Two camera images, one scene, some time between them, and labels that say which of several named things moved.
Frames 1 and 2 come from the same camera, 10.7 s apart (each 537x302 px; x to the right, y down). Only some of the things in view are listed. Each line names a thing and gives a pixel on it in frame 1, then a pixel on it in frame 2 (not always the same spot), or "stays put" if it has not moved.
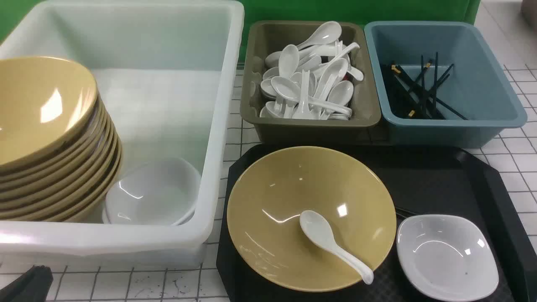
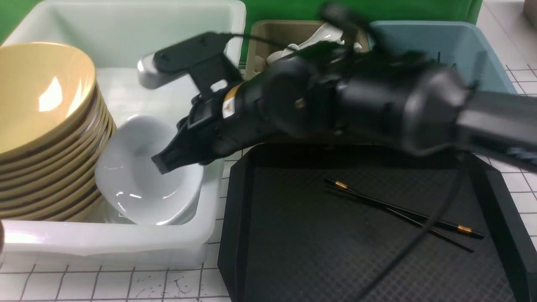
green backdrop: (12, 12) stays put
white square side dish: (448, 258) -> (131, 183)
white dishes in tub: (158, 191) stays put
